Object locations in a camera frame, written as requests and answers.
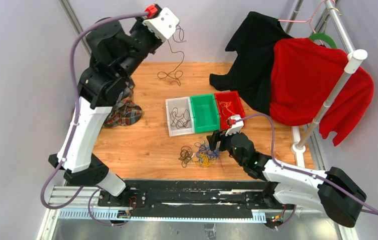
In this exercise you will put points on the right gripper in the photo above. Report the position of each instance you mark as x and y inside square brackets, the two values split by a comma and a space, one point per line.
[218, 136]

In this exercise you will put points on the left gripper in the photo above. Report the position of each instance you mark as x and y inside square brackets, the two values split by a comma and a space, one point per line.
[138, 24]

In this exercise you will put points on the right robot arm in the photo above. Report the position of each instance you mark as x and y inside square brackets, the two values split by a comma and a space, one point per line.
[332, 192]

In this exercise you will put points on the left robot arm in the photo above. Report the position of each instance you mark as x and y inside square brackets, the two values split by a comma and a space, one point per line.
[114, 58]

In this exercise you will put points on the red plastic bin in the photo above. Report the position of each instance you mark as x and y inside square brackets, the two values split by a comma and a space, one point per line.
[228, 104]

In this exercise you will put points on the green plastic bin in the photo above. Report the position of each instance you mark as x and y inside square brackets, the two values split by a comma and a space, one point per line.
[205, 113]

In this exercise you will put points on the white plastic bin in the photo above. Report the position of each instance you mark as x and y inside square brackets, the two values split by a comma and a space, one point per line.
[179, 116]

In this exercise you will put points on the plaid flannel shirt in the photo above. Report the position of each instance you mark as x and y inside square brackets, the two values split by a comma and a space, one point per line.
[124, 112]

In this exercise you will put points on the red sweater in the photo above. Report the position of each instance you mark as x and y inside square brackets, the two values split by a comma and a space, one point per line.
[302, 77]

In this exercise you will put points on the black shirt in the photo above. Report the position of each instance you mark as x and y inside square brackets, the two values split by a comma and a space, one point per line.
[250, 74]

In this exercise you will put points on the green clothes hanger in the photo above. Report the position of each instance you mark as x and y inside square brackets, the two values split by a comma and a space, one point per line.
[324, 38]

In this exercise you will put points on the white clothes rack pole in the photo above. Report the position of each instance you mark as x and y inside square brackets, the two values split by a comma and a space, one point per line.
[355, 59]

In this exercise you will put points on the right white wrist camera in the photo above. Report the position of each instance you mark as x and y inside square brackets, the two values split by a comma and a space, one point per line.
[236, 124]

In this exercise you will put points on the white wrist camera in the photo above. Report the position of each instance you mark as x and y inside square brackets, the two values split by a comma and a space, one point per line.
[236, 124]
[162, 22]

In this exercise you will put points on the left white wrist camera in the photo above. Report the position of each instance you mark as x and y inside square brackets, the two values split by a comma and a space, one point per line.
[162, 22]

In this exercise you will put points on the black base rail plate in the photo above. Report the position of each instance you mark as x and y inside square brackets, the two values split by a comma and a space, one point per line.
[216, 199]

